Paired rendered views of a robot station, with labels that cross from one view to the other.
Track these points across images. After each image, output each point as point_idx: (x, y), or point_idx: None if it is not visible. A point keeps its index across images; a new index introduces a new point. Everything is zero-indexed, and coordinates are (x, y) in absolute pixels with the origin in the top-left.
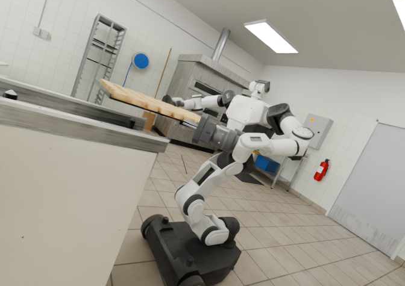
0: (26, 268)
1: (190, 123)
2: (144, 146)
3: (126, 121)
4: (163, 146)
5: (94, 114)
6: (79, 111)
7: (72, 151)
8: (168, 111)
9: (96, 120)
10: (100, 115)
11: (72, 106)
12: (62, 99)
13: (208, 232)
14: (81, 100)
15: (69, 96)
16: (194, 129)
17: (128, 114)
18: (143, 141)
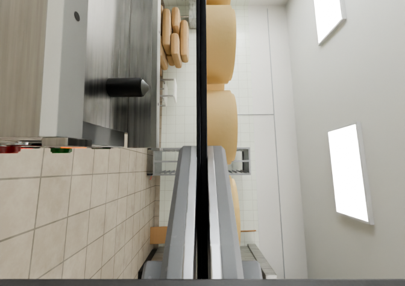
0: None
1: (216, 192)
2: (0, 8)
3: (138, 104)
4: (13, 111)
5: (137, 38)
6: (137, 11)
7: None
8: (228, 23)
9: (125, 35)
10: (138, 49)
11: None
12: None
13: None
14: (159, 14)
15: None
16: (167, 266)
17: (158, 106)
18: None
